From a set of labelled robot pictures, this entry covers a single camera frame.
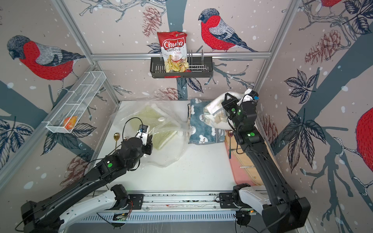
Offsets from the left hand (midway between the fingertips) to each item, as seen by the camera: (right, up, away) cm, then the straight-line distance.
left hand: (152, 133), depth 73 cm
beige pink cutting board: (+52, -24, +11) cm, 58 cm away
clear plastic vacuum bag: (+9, -13, +22) cm, 27 cm away
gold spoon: (-32, -6, +25) cm, 40 cm away
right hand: (+36, +21, -5) cm, 42 cm away
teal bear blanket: (+26, -2, +15) cm, 30 cm away
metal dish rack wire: (+23, +41, +22) cm, 52 cm away
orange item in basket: (-37, +6, -7) cm, 38 cm away
